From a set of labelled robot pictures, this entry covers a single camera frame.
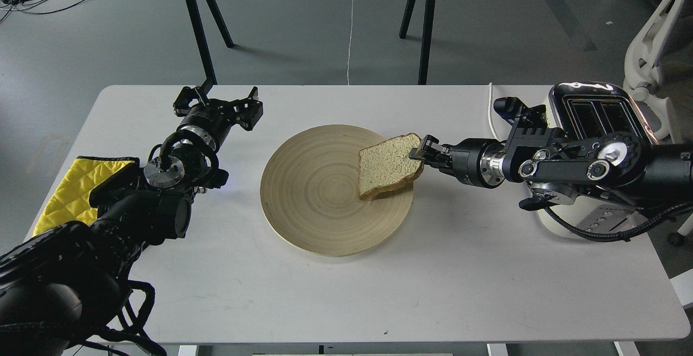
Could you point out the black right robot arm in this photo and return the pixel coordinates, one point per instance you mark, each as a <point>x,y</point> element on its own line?
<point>665,180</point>

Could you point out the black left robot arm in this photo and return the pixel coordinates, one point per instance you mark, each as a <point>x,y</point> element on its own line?
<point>71,283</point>

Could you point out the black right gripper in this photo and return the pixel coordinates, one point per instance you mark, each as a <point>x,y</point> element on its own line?
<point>468,161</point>

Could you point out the slice of white bread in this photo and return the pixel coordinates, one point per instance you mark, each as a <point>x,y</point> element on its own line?
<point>386,166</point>

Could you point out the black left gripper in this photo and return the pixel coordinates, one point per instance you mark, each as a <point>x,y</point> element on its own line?
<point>212,119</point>

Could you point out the round wooden plate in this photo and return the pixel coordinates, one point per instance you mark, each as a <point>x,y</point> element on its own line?
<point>309,193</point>

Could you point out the white chrome toaster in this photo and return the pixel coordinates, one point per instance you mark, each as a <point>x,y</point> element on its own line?
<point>586,170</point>

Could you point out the yellow quilted cloth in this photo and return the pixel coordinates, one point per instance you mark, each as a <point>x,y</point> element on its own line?
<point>70,200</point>

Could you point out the white office chair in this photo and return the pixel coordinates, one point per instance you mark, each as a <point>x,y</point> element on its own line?
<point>662,91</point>

